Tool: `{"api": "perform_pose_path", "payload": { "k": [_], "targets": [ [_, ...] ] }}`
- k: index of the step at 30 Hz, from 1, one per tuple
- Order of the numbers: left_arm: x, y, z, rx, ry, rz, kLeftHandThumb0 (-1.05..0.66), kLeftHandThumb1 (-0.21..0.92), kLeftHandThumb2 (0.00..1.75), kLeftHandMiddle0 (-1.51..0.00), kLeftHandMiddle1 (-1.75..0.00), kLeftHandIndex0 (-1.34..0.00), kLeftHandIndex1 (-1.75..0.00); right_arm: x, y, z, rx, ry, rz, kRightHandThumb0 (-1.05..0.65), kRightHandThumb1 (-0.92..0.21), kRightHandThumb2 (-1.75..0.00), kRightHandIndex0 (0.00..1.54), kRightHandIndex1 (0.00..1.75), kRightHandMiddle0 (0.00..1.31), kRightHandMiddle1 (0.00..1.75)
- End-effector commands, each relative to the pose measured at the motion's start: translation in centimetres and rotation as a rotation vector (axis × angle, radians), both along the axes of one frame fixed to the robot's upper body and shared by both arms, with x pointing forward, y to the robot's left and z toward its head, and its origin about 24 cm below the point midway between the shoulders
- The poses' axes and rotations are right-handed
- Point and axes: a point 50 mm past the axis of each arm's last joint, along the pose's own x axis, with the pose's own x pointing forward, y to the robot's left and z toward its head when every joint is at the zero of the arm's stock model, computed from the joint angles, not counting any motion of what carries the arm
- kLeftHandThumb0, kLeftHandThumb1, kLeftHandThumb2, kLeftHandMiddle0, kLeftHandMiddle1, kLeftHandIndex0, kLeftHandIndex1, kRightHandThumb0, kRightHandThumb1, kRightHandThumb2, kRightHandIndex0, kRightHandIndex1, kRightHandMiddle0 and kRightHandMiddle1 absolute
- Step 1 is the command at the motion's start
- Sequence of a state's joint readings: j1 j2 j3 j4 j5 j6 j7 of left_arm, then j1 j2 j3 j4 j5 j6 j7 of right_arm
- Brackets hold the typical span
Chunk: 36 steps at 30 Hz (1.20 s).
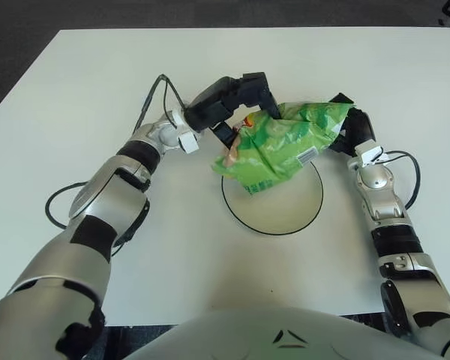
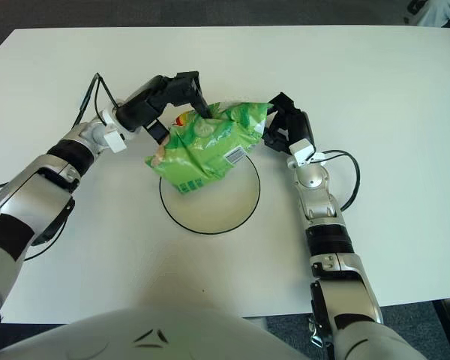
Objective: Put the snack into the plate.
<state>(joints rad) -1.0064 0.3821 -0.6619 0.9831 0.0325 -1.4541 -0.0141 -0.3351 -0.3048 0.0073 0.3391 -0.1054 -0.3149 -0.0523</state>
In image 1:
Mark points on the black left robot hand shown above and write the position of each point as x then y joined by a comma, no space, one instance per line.
210,108

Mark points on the grey robot torso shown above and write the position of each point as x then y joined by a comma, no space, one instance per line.
277,330

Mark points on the green chips snack bag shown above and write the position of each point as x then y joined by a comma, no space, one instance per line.
281,150

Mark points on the white plate with black rim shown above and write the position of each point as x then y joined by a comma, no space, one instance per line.
281,213

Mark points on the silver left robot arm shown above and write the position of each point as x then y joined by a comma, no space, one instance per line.
105,198

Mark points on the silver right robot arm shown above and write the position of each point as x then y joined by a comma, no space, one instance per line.
382,206

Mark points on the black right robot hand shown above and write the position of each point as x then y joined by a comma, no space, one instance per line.
362,129

